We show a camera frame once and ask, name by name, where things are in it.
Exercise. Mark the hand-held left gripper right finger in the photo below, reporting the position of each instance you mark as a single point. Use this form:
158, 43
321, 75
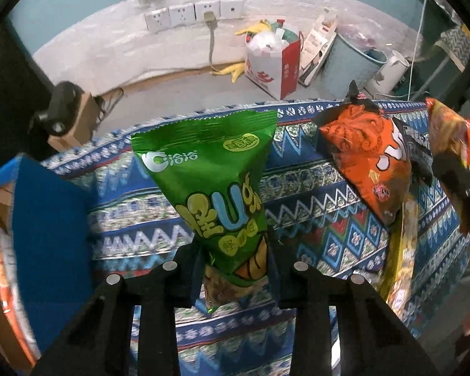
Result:
273, 270

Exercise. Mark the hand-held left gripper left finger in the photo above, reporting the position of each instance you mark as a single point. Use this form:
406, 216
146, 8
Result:
197, 270

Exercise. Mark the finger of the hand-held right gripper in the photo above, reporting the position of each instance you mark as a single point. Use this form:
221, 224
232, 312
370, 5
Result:
452, 184

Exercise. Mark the orange snack packet green trim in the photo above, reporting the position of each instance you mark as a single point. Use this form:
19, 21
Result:
450, 133

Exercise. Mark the blue cardboard box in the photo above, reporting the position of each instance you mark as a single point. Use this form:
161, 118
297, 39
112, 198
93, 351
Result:
51, 219

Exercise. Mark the red transparent snack packet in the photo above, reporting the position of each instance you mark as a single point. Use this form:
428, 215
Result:
8, 282

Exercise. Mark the black snack packet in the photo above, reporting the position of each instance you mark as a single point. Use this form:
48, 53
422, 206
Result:
415, 149

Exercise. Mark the blue patterned blanket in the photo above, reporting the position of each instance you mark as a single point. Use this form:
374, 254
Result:
321, 239

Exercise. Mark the large orange snack bag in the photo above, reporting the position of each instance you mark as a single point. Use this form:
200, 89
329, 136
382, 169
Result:
360, 156

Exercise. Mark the gold snack packet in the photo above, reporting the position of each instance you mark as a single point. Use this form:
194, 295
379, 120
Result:
401, 266

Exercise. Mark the white electric kettle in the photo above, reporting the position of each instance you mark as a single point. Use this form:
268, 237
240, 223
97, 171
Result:
389, 72

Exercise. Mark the grey-blue trash bin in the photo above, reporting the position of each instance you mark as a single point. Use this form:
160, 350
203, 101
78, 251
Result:
348, 66

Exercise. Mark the small brown cardboard box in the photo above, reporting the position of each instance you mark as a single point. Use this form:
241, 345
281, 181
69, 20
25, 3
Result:
82, 121

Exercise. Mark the white printed carton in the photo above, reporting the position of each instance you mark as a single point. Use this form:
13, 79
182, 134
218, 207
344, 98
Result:
317, 47

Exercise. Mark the red white shopping bag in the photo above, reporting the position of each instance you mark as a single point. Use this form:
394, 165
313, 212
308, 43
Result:
274, 70

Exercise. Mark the yellow banana peel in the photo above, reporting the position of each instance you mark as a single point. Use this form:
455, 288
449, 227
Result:
254, 27
231, 71

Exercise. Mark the white wall socket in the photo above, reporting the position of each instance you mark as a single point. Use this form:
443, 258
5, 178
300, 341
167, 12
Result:
232, 8
156, 20
207, 8
182, 15

